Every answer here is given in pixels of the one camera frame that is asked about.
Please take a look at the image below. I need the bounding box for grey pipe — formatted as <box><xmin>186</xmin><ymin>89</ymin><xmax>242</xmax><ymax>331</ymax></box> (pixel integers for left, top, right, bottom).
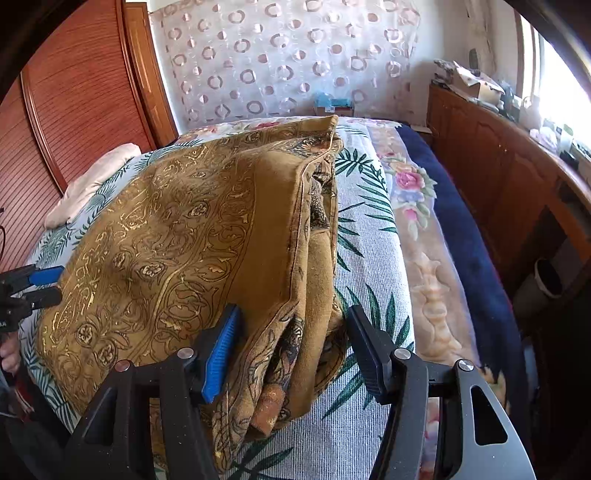
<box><xmin>512</xmin><ymin>256</ymin><xmax>566</xmax><ymax>319</ymax></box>

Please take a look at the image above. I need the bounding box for wooden headboard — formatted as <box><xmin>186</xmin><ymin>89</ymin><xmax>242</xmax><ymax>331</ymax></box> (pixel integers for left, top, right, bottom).
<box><xmin>0</xmin><ymin>0</ymin><xmax>181</xmax><ymax>273</ymax></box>

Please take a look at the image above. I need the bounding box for navy blue blanket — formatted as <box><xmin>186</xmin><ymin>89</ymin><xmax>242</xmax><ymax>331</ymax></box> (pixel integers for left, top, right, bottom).
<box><xmin>397</xmin><ymin>122</ymin><xmax>532</xmax><ymax>416</ymax></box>

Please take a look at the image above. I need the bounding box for leaf print blanket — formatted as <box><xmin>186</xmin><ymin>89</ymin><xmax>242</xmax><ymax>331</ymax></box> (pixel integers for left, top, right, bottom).
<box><xmin>18</xmin><ymin>124</ymin><xmax>416</xmax><ymax>480</ymax></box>

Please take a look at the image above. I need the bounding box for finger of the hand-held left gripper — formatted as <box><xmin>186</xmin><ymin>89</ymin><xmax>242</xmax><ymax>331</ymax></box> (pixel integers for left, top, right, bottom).
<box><xmin>0</xmin><ymin>265</ymin><xmax>65</xmax><ymax>296</ymax></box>
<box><xmin>18</xmin><ymin>288</ymin><xmax>63</xmax><ymax>311</ymax></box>

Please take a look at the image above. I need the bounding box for white pillow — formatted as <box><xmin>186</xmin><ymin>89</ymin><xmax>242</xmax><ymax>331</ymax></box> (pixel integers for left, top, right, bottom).
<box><xmin>45</xmin><ymin>143</ymin><xmax>141</xmax><ymax>229</ymax></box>

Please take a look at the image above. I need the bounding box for blue packet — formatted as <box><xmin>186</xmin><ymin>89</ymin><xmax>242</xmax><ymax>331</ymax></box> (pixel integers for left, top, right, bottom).
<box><xmin>315</xmin><ymin>91</ymin><xmax>352</xmax><ymax>109</ymax></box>

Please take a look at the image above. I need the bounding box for person's left hand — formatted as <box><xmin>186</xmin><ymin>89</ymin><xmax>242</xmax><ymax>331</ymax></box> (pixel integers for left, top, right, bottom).
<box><xmin>0</xmin><ymin>339</ymin><xmax>22</xmax><ymax>376</ymax></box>

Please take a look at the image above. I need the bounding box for sheer circle pattern curtain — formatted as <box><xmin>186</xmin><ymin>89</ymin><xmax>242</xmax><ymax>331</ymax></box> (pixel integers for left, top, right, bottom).
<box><xmin>148</xmin><ymin>0</ymin><xmax>423</xmax><ymax>132</ymax></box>

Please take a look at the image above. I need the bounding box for golden patterned garment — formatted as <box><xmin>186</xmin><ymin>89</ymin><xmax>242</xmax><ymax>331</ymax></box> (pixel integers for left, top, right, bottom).
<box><xmin>37</xmin><ymin>115</ymin><xmax>349</xmax><ymax>476</ymax></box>

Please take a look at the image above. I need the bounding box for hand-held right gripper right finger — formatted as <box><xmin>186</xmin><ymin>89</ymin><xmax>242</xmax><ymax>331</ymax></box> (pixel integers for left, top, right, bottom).
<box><xmin>345</xmin><ymin>305</ymin><xmax>536</xmax><ymax>480</ymax></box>

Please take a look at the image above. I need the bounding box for wooden cabinet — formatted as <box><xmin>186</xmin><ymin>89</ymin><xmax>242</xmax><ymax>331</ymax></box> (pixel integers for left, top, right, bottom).
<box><xmin>427</xmin><ymin>83</ymin><xmax>591</xmax><ymax>324</ymax></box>

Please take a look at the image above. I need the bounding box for open cardboard box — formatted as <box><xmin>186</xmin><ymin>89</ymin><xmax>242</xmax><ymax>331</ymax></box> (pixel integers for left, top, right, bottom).
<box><xmin>450</xmin><ymin>62</ymin><xmax>504</xmax><ymax>104</ymax></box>

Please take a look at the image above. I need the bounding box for floral bedsheet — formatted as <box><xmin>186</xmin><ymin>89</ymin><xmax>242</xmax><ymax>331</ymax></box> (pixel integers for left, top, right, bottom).
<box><xmin>178</xmin><ymin>117</ymin><xmax>509</xmax><ymax>480</ymax></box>

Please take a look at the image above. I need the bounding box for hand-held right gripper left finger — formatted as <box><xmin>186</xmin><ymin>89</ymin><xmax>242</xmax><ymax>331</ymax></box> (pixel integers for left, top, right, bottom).
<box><xmin>65</xmin><ymin>304</ymin><xmax>243</xmax><ymax>480</ymax></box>

